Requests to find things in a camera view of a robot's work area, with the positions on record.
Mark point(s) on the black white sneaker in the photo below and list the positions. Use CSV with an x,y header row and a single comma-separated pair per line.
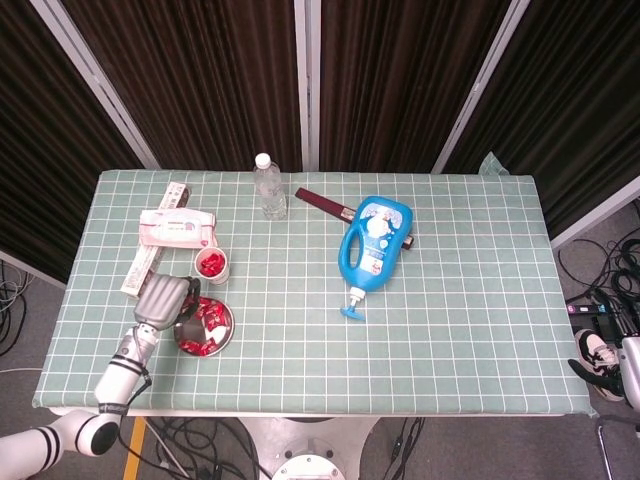
x,y
595,347

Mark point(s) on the clear plastic water bottle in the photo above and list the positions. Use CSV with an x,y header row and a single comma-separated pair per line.
x,y
271,195

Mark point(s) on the white paper cup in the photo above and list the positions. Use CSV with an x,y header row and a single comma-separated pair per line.
x,y
222,279

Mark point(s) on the green checked tablecloth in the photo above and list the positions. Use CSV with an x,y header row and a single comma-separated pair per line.
x,y
400,360

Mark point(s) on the black power strip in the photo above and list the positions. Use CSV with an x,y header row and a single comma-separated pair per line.
x,y
580,307

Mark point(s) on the grey metal tube frame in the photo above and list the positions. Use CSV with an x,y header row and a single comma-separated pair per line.
x,y
602,445

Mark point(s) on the metal bowl of candies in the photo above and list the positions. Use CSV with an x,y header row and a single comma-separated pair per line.
x,y
192,331

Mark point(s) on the long dark red box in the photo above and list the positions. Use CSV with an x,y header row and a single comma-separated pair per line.
x,y
322,202

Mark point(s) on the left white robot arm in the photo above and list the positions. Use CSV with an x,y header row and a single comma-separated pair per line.
x,y
117,380

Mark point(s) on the blue pump detergent bottle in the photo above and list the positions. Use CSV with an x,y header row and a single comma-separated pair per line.
x,y
375,240

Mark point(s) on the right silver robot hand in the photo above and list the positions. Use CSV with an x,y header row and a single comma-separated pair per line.
x,y
632,370

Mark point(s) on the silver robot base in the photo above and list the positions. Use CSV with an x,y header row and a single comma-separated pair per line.
x,y
307,450

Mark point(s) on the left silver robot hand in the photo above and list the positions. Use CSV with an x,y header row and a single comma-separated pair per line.
x,y
160,300

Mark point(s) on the dark ribbed partition panel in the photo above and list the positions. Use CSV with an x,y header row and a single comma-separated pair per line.
x,y
395,85
45,150
200,85
565,110

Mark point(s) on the pink white wet wipes pack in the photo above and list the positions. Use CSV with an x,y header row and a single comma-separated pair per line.
x,y
175,229

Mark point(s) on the long white cardboard box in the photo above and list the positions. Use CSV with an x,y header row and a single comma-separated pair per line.
x,y
137,270

